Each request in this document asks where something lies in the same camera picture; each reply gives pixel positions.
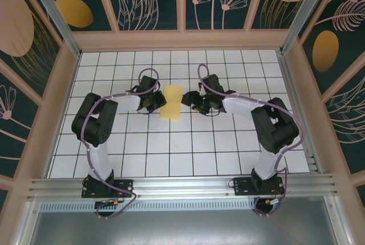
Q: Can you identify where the perforated metal cable tray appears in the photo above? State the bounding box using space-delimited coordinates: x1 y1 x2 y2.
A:
38 201 329 212

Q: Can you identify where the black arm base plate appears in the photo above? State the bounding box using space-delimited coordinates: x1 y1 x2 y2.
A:
82 177 134 199
233 175 285 197

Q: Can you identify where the yellow paper sheet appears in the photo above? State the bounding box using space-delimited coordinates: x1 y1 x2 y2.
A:
159 83 185 121

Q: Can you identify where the long aluminium mounting rail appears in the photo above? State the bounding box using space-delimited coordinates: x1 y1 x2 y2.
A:
27 173 339 200

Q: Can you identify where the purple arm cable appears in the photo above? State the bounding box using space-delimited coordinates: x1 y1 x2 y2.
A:
80 68 162 220
197 64 306 218

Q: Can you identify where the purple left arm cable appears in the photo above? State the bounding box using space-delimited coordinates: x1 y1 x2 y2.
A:
80 68 162 220

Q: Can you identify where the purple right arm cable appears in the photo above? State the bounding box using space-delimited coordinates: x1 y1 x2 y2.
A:
197 64 306 218

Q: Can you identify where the aluminium corner post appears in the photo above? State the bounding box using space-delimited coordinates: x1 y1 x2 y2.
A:
279 0 333 55
22 0 82 58

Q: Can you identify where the aluminium side rail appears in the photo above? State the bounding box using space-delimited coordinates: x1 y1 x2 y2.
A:
278 51 325 173

